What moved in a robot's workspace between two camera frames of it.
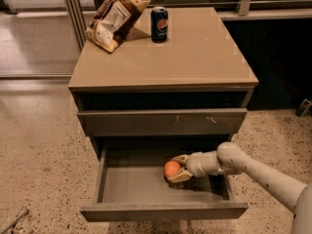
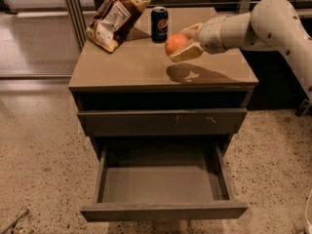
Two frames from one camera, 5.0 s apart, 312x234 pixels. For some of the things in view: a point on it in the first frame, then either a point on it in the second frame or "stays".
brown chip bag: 115,18 stays
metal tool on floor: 12,225 stays
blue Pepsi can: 159,16 stays
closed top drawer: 163,122 stays
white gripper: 197,164 to 211,34
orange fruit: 171,168 to 174,41
